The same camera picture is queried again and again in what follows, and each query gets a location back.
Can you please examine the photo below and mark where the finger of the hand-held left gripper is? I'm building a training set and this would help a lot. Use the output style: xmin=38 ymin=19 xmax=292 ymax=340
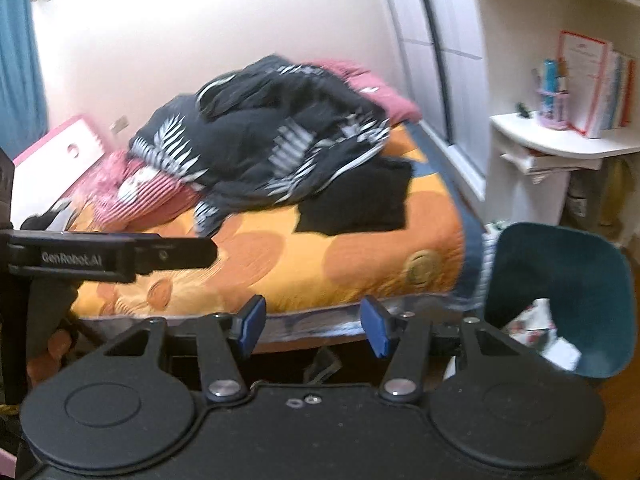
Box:
xmin=132 ymin=232 xmax=219 ymax=275

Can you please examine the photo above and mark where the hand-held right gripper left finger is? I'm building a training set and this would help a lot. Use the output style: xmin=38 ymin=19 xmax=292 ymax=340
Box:
xmin=102 ymin=294 xmax=267 ymax=404

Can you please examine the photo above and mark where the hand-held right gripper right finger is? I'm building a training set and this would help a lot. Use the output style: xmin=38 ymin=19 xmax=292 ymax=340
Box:
xmin=360 ymin=294 xmax=522 ymax=404

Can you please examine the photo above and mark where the grey wrapper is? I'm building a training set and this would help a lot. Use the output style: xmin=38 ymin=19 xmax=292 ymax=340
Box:
xmin=302 ymin=347 xmax=346 ymax=386

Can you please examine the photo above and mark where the white floral printed bag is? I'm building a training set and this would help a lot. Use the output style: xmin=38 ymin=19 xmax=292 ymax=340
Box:
xmin=500 ymin=297 xmax=583 ymax=371

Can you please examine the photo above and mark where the teal plastic trash bin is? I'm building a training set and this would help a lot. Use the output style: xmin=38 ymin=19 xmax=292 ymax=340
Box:
xmin=484 ymin=222 xmax=640 ymax=380

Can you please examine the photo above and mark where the person's left hand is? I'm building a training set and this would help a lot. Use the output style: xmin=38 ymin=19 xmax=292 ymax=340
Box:
xmin=27 ymin=327 xmax=77 ymax=391

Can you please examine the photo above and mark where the orange floral bedspread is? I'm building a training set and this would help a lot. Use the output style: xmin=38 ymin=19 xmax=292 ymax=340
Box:
xmin=65 ymin=120 xmax=468 ymax=321

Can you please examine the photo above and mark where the white plastic object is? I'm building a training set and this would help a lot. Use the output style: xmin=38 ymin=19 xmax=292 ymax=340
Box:
xmin=442 ymin=355 xmax=463 ymax=386

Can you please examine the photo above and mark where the white pink headboard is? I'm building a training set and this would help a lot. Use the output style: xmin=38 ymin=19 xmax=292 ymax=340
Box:
xmin=12 ymin=115 xmax=108 ymax=231

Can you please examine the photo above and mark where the bed with orange sheet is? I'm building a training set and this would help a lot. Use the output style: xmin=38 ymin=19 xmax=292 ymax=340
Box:
xmin=80 ymin=120 xmax=498 ymax=343

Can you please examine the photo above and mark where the black leaf print quilt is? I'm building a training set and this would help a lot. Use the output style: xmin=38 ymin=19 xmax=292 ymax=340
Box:
xmin=127 ymin=55 xmax=393 ymax=238

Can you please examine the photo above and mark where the black garment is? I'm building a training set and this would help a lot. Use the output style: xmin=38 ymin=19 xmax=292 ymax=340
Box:
xmin=295 ymin=156 xmax=415 ymax=237

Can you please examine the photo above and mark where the blue curtain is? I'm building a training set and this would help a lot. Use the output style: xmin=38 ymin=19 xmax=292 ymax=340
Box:
xmin=0 ymin=0 xmax=48 ymax=161

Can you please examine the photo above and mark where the white wardrobe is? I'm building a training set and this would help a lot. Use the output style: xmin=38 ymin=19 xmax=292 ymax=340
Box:
xmin=380 ymin=0 xmax=488 ymax=201

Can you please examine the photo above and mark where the stack of papers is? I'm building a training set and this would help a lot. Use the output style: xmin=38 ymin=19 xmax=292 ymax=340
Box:
xmin=500 ymin=147 xmax=603 ymax=176

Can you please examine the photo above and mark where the white shelf unit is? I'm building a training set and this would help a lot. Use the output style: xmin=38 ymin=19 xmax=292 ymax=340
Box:
xmin=470 ymin=0 xmax=640 ymax=241

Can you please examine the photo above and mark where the yellow cloth bag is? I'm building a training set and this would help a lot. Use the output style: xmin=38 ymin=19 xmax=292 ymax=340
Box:
xmin=595 ymin=157 xmax=640 ymax=226

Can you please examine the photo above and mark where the pink pen holder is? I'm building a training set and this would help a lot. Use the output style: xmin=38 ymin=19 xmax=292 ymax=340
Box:
xmin=536 ymin=89 xmax=571 ymax=130

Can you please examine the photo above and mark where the bundle of pens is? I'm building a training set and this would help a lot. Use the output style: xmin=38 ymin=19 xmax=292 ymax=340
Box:
xmin=532 ymin=59 xmax=568 ymax=96

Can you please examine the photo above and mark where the red bordered book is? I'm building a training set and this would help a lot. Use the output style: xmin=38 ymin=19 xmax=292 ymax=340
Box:
xmin=557 ymin=30 xmax=613 ymax=138

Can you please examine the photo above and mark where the row of books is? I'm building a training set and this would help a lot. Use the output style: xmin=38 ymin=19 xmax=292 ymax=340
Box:
xmin=600 ymin=50 xmax=638 ymax=131

